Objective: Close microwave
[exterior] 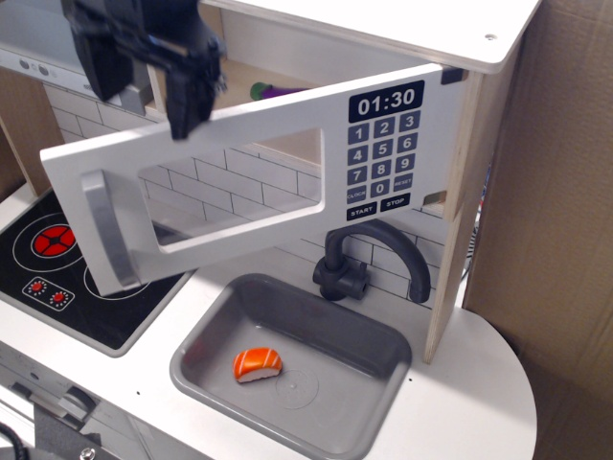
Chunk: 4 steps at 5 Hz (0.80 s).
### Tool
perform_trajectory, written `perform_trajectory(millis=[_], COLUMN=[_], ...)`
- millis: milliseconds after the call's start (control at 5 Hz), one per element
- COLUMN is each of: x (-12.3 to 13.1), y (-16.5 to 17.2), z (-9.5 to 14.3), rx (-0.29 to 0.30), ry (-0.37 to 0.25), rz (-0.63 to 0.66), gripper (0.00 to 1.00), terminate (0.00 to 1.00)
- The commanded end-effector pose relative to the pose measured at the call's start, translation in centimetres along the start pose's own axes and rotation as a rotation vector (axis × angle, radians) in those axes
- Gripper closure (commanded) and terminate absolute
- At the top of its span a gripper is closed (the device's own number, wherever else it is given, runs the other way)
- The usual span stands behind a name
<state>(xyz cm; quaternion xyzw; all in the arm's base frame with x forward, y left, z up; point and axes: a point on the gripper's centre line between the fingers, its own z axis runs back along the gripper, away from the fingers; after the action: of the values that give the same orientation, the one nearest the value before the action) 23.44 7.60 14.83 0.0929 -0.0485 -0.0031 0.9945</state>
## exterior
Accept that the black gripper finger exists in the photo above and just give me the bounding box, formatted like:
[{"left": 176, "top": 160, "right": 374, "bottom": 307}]
[
  {"left": 73, "top": 32, "right": 133, "bottom": 101},
  {"left": 165, "top": 61, "right": 226, "bottom": 140}
]

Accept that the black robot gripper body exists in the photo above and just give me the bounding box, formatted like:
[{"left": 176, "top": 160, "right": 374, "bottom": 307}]
[{"left": 61, "top": 1, "right": 225, "bottom": 69}]

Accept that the white toy microwave door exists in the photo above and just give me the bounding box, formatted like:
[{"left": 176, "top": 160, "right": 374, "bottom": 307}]
[{"left": 41, "top": 64, "right": 467, "bottom": 295}]

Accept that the white wooden microwave cabinet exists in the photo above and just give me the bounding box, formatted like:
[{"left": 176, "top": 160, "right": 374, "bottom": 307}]
[{"left": 143, "top": 0, "right": 542, "bottom": 365}]

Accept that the purple toy eggplant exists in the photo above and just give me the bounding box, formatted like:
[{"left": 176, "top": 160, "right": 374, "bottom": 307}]
[{"left": 250, "top": 81, "right": 305, "bottom": 101}]

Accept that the grey toy range hood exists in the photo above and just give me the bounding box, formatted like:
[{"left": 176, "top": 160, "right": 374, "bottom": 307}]
[{"left": 0, "top": 0, "right": 154, "bottom": 116}]

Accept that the black toy stove top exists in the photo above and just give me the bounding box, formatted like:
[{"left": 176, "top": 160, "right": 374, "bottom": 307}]
[{"left": 1, "top": 192, "right": 190, "bottom": 357}]

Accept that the dark grey toy faucet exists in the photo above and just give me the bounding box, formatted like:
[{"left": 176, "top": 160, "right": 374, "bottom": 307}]
[{"left": 312, "top": 219, "right": 432, "bottom": 304}]

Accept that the orange salmon sushi toy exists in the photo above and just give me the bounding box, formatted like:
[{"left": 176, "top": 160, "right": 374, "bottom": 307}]
[{"left": 232, "top": 347, "right": 283, "bottom": 383}]

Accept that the grey toy sink basin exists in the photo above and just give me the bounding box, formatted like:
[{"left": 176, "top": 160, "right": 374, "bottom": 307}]
[{"left": 170, "top": 274, "right": 412, "bottom": 459}]

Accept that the grey oven knob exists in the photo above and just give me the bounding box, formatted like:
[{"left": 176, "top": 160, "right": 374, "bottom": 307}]
[{"left": 58, "top": 386, "right": 97, "bottom": 423}]

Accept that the brown cardboard box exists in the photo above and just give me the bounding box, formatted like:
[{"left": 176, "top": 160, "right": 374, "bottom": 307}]
[{"left": 464, "top": 1, "right": 612, "bottom": 459}]

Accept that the black cable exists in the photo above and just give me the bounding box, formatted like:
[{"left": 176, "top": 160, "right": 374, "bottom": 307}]
[{"left": 0, "top": 421, "right": 30, "bottom": 460}]

